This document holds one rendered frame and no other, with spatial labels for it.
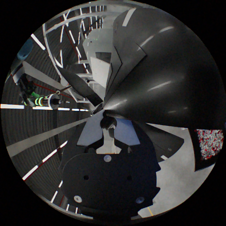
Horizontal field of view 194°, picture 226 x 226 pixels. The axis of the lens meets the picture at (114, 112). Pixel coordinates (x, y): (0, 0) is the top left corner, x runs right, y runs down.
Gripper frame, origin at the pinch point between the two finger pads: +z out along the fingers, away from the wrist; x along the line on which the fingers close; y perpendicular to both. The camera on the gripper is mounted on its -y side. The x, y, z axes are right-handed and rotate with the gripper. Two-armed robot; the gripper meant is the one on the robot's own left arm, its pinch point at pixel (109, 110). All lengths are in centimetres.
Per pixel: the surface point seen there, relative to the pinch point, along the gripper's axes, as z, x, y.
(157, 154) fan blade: -3.9, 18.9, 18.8
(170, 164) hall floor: -7, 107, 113
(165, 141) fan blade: -2.1, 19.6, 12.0
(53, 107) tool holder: 9.6, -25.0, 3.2
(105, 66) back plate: 38.5, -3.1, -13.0
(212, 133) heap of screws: -13.6, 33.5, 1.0
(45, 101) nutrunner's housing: 10.0, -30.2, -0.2
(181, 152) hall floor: -1, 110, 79
